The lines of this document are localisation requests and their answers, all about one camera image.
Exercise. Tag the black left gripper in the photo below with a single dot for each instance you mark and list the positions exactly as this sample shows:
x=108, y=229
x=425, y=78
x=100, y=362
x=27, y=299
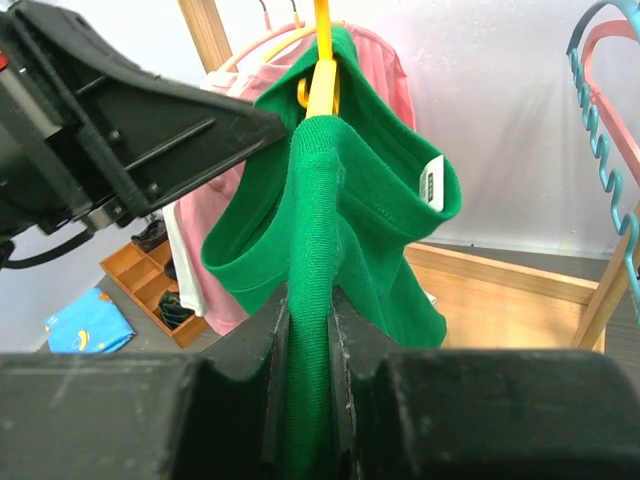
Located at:
x=84, y=128

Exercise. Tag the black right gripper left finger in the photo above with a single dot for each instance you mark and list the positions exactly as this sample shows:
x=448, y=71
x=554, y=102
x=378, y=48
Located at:
x=217, y=414

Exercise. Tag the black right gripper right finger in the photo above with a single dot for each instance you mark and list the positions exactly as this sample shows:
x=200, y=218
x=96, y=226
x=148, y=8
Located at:
x=404, y=413

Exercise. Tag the pink t shirt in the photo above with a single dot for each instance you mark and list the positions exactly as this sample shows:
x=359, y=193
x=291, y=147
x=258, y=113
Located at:
x=380, y=65

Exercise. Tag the yellow plastic hanger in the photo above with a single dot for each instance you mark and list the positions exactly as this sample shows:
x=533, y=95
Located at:
x=322, y=97

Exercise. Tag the green t shirt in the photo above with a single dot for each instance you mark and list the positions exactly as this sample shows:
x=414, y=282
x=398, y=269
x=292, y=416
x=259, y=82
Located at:
x=334, y=204

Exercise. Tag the light blue metal-hook hanger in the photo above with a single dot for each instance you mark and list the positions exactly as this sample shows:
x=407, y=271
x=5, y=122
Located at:
x=598, y=119

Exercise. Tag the pink plastic hanger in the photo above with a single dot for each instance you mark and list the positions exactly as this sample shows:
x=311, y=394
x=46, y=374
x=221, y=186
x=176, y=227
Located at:
x=611, y=68

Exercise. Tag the orange plastic hanger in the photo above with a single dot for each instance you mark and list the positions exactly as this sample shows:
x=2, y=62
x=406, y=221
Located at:
x=285, y=40

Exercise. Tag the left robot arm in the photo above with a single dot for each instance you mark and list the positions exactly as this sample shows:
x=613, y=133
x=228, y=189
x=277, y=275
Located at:
x=30, y=245

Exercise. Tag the pink hanger of white shirt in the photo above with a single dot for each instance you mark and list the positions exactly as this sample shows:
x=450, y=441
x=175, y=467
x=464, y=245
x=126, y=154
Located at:
x=268, y=35

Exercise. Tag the white t shirt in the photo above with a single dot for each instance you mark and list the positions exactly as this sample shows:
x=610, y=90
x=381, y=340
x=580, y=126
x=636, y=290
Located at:
x=188, y=222

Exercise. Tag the blue folded cloth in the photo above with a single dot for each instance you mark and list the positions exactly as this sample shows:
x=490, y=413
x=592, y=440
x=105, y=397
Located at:
x=92, y=324

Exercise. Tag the dark rolled sock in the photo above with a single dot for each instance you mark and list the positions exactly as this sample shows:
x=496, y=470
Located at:
x=151, y=237
x=171, y=312

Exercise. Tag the wooden clothes rack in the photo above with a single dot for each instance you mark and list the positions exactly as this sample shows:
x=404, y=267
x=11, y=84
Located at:
x=487, y=303

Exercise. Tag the orange wooden compartment tray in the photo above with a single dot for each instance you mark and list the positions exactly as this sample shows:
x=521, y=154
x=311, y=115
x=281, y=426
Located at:
x=141, y=277

